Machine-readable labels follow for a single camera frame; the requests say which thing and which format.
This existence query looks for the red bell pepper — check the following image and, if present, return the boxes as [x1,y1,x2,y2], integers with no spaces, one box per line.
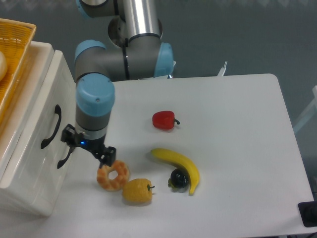
[152,111,180,130]

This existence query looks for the black device at edge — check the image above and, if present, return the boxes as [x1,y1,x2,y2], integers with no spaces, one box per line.
[298,201,317,228]

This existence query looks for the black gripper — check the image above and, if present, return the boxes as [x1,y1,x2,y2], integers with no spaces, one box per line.
[61,124,116,169]

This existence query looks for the pale bread roll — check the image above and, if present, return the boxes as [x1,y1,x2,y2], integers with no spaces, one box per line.
[0,52,7,81]

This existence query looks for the glazed donut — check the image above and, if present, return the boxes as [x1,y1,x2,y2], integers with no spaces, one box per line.
[97,160,130,192]

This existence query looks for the yellow bell pepper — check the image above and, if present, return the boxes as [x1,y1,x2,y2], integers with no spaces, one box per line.
[122,178,155,203]

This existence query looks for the white frame at right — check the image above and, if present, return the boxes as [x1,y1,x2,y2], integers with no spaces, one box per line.
[293,86,317,134]

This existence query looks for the yellow banana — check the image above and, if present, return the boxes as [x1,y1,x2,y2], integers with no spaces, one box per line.
[151,148,200,196]

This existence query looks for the dark mangosteen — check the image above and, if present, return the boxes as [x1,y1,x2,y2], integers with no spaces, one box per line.
[168,169,189,192]

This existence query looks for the white table bracket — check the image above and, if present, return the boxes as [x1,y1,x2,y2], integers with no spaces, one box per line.
[217,61,228,77]

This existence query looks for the white drawer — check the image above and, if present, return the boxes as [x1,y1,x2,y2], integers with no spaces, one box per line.
[0,50,75,190]

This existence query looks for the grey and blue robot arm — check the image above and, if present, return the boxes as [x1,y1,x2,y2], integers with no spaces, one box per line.
[61,0,174,166]

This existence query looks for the white drawer cabinet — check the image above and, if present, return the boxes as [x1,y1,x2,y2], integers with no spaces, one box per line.
[0,42,76,216]

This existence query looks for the orange woven basket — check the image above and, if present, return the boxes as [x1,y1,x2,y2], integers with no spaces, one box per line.
[0,18,37,120]

